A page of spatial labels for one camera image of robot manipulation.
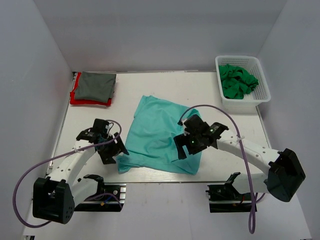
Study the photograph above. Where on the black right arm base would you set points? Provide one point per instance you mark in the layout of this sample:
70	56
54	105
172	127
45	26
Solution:
230	196

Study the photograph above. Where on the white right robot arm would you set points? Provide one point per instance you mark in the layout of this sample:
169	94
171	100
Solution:
281	172

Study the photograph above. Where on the teal t shirt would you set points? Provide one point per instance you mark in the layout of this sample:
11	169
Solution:
150	140

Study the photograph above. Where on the folded red t shirt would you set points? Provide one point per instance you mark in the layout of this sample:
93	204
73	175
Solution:
73	101

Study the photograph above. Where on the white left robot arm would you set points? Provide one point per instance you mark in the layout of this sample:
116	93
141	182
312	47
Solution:
56	196

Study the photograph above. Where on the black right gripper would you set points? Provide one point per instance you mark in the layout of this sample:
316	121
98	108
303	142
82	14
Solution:
182	140

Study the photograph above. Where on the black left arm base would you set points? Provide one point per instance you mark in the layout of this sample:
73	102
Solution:
92	194

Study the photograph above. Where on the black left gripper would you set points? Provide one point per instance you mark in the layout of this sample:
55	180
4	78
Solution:
118	147

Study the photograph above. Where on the white plastic basket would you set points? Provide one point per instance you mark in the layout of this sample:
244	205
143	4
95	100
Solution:
260	94

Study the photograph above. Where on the folded grey t shirt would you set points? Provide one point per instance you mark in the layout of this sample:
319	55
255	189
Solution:
99	87

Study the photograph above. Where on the crumpled green t shirt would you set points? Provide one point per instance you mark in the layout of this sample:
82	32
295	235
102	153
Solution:
236	81

